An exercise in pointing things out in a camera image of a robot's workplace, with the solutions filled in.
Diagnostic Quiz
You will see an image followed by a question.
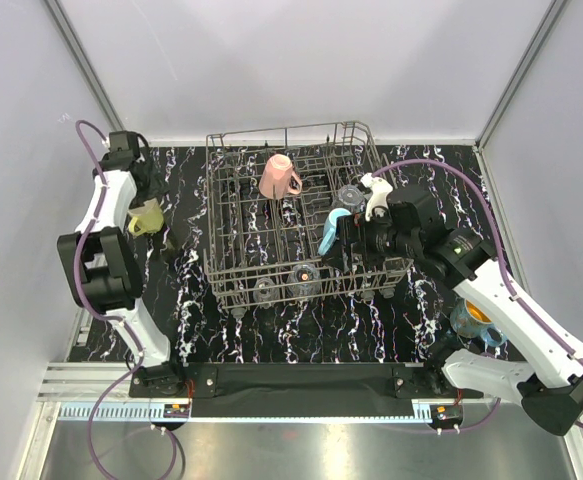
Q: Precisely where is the pink ceramic mug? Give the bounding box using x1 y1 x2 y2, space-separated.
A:
259 154 302 200

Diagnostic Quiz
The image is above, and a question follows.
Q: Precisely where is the aluminium frame rail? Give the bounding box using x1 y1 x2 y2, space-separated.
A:
35 362 582 426

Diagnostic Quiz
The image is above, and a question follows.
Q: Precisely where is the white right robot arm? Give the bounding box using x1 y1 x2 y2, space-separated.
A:
318 187 583 436

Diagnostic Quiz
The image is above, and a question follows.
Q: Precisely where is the clear glass cup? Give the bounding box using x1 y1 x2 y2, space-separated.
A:
333 184 366 213
286 263 321 299
252 277 280 308

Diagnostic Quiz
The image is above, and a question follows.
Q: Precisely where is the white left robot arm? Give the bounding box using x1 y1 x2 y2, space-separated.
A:
57 131 186 397

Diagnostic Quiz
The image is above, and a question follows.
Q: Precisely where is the light blue ceramic mug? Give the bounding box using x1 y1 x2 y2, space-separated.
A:
318 207 351 256

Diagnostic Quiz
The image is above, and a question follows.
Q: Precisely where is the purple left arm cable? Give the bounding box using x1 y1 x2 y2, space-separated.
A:
73 119 145 361

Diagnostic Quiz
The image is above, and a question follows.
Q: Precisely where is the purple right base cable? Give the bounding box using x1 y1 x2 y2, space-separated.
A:
458 397 502 432

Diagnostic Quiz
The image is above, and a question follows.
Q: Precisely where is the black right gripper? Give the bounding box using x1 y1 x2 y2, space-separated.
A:
322 205 420 273

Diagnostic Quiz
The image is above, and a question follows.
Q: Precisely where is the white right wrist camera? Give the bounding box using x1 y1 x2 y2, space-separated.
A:
360 173 393 221

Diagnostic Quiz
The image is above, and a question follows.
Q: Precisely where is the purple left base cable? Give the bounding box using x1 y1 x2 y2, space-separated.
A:
86 359 186 479

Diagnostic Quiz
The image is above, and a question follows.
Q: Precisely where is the grey wire dish rack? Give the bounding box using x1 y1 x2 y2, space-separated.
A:
204 120 412 318

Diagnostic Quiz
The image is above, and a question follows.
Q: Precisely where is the blue floral mug orange inside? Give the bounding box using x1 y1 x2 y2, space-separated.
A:
450 299 507 348

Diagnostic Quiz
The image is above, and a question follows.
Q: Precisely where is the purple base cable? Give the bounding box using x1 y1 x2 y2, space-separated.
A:
86 359 186 479
458 397 502 432

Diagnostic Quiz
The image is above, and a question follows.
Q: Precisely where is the yellow ceramic mug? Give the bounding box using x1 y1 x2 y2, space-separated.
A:
127 198 164 237

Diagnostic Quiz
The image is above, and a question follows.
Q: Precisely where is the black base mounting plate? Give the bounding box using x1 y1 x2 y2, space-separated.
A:
129 363 457 400

